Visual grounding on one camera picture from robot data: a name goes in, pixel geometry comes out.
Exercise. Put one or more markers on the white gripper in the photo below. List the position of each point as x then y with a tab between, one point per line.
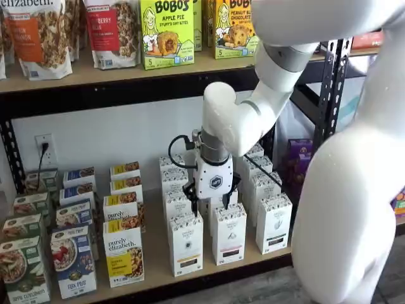
213	179

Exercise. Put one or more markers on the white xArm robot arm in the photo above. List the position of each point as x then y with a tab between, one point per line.
348	221

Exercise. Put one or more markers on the white box pink strip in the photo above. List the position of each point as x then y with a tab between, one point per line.
229	237
211	202

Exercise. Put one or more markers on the white box dark strip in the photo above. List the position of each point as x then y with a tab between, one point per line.
273	225
265	196
264	163
257	151

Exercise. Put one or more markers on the particle board shelf panel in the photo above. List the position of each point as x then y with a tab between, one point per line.
364	52
95	76
155	253

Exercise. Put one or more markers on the purely elizabeth yellow white box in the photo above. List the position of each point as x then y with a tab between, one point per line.
121	207
123	253
125	168
126	183

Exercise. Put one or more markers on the purple Annie's pasta box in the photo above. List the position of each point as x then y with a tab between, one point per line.
399	202
297	164

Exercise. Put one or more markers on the blue flax plus cereal box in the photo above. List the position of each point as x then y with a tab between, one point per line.
79	175
77	191
72	213
72	263

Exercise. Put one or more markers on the yellow Bobo's peanut butter box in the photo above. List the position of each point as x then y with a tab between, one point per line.
234	38

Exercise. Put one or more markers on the green Bobo's apple pie box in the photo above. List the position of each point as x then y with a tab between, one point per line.
197	25
167	35

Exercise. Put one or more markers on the green cereal box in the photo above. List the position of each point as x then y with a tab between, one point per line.
42	179
20	226
22	272
31	204

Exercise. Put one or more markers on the orange snack box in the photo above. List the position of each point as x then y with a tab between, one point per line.
367	39

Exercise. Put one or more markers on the white plastic sheet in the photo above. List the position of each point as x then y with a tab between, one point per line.
294	126

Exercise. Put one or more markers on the black metal shelving rack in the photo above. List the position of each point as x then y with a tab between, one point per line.
126	98

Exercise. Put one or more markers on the purely elizabeth red granola bag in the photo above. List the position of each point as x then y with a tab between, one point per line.
107	31

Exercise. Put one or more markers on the purely elizabeth orange granola bag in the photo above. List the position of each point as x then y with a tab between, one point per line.
76	28
38	38

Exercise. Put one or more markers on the white wall outlet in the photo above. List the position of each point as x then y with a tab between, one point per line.
48	158

